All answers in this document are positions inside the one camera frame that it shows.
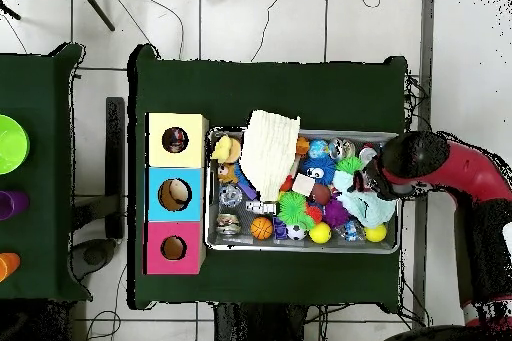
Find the mint waffle cloth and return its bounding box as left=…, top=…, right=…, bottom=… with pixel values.
left=332, top=170, right=397, bottom=229

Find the cream waffle cloth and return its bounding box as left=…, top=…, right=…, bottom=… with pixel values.
left=239, top=109, right=301, bottom=203

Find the colourful patterned cloth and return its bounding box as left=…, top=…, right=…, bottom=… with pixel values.
left=162, top=127, right=189, bottom=153

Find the shallow mesh bin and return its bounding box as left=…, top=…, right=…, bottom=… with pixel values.
left=203, top=126, right=404, bottom=255

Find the wooden box with three holes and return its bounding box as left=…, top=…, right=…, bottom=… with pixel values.
left=142, top=111, right=210, bottom=276

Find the green spiky ball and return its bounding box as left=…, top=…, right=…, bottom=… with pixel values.
left=335, top=155, right=364, bottom=176
left=277, top=190, right=317, bottom=231

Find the blue spiky ball with eyes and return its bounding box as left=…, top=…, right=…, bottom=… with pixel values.
left=299, top=154, right=337, bottom=186

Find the yellow ball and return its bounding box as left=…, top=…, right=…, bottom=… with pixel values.
left=308, top=221, right=333, bottom=245
left=364, top=223, right=388, bottom=244

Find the globe print ball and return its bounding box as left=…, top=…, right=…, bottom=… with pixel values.
left=306, top=139, right=330, bottom=160

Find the small soccer ball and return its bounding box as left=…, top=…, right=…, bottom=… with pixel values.
left=286, top=223, right=307, bottom=241

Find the orange basketball toy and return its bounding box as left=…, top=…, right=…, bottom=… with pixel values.
left=250, top=216, right=274, bottom=241

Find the yellow plush duck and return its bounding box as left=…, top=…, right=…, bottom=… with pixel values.
left=210, top=134, right=242, bottom=165

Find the black upright panel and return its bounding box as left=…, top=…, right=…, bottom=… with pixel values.
left=104, top=96, right=126, bottom=240

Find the grey rounded stand base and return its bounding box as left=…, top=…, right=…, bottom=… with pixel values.
left=69, top=238, right=118, bottom=282

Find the black tripod leg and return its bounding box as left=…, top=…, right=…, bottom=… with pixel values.
left=73, top=0, right=116, bottom=33
left=0, top=1, right=22, bottom=21

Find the dark green side table cloth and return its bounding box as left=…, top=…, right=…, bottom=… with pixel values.
left=0, top=43, right=94, bottom=303

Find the purple cup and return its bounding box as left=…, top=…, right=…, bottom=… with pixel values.
left=0, top=190, right=31, bottom=221

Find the lime green bowl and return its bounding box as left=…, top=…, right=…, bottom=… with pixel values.
left=0, top=114, right=31, bottom=176

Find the orange cup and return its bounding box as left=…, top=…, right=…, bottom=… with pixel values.
left=0, top=252, right=22, bottom=283

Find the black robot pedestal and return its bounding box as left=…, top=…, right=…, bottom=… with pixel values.
left=213, top=302, right=309, bottom=341

